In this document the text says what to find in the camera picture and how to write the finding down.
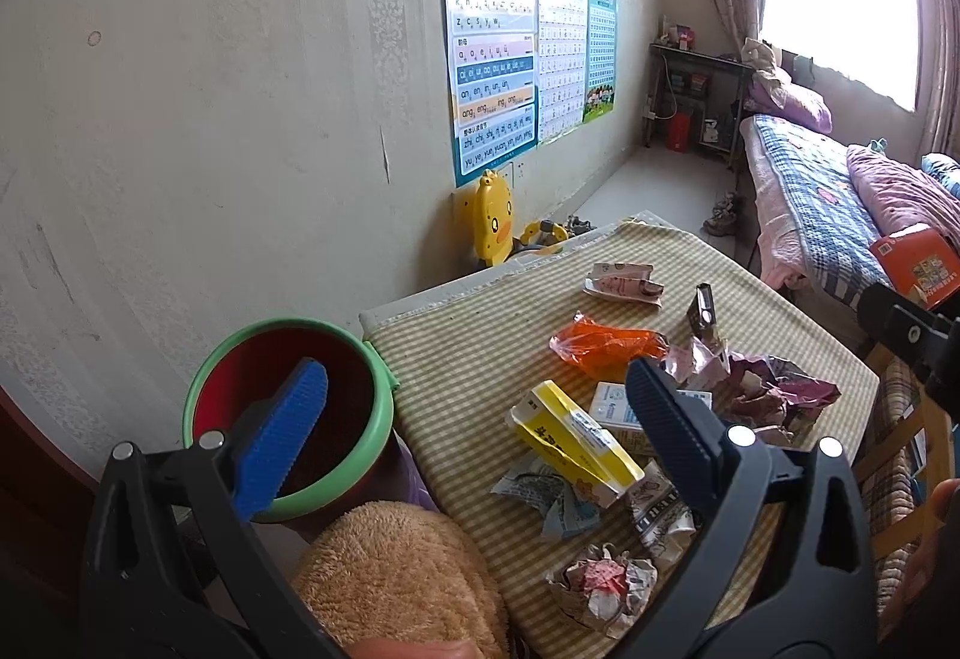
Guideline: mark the orange box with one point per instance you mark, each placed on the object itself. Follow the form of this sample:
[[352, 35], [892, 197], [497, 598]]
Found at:
[[919, 265]]

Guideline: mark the green bordered wall poster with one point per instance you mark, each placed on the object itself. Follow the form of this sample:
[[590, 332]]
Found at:
[[600, 56]]

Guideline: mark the small dark packet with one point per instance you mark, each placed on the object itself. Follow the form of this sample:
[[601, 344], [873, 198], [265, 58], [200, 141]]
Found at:
[[705, 310]]

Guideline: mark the yellow white cardboard box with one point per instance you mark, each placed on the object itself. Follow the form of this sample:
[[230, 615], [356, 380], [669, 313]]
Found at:
[[570, 438]]

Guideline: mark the white pink printed carton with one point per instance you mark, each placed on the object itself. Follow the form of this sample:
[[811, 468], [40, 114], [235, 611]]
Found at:
[[622, 284]]

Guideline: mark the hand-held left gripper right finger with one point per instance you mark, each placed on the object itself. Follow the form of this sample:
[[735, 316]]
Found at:
[[671, 434]]

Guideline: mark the pink blanket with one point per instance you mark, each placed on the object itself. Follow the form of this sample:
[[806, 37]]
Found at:
[[900, 194]]

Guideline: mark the wooden chair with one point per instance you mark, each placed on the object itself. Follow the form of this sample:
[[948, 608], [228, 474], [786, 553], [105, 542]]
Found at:
[[900, 479]]

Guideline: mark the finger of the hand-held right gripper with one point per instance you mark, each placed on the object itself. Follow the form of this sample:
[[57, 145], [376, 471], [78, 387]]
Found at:
[[911, 337]]

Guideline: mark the blue white snack wrapper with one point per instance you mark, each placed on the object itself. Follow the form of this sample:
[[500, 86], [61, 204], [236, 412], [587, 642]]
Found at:
[[540, 494]]

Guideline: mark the red box under rack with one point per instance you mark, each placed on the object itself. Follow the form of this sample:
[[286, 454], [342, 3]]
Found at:
[[680, 132]]

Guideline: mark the blue banded wall poster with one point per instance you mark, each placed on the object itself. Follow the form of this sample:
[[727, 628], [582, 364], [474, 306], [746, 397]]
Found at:
[[491, 59]]

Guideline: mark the person's right hand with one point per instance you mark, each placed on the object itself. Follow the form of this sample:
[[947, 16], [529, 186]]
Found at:
[[949, 498]]

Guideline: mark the checked tablecloth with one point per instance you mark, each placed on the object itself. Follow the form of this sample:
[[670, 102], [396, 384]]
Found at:
[[480, 367]]

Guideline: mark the bed with plaid quilt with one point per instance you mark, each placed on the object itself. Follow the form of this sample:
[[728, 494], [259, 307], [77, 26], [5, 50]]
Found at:
[[802, 209]]

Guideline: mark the pale pink crumpled wrapper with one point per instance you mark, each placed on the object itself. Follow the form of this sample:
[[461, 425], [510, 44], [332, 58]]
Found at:
[[697, 363]]

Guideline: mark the orange plastic wrapper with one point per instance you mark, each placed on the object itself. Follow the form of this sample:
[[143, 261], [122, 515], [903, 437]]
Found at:
[[607, 344]]

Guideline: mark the yellow duck toy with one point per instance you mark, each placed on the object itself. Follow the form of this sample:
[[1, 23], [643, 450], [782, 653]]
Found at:
[[493, 220]]

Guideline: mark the crumpled red white paper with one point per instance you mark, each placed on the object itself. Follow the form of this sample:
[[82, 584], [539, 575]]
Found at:
[[600, 588]]

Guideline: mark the purple pillow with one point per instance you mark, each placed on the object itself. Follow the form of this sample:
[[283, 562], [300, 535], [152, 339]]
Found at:
[[795, 100]]

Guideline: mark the crumpled silver wrapper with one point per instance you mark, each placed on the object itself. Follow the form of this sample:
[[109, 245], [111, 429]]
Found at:
[[660, 516]]

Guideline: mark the dark purple crumpled wrapper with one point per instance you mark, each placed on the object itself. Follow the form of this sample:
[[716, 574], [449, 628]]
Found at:
[[780, 397]]

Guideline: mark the brown plush clothing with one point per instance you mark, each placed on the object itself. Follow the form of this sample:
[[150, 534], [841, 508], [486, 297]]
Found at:
[[397, 576]]

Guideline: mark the small white blue box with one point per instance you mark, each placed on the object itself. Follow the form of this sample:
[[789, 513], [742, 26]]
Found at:
[[611, 408]]

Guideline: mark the white grid wall poster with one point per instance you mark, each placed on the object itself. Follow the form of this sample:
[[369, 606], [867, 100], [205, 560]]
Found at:
[[562, 52]]

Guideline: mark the red bucket with green rim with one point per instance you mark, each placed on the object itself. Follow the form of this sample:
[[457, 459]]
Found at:
[[217, 397]]

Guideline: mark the dark metal shelf rack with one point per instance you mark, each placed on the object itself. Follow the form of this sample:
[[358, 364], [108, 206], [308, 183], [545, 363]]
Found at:
[[701, 97]]

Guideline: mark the pair of sneakers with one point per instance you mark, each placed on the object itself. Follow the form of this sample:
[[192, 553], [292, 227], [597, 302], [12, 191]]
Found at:
[[721, 215]]

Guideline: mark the purple plastic item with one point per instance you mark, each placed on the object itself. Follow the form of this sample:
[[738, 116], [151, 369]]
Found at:
[[416, 479]]

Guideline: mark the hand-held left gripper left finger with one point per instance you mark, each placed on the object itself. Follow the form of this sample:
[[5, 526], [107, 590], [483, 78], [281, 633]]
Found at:
[[281, 434]]

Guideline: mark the brown wooden cabinet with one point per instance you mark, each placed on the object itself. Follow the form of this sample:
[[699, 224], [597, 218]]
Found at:
[[37, 524]]

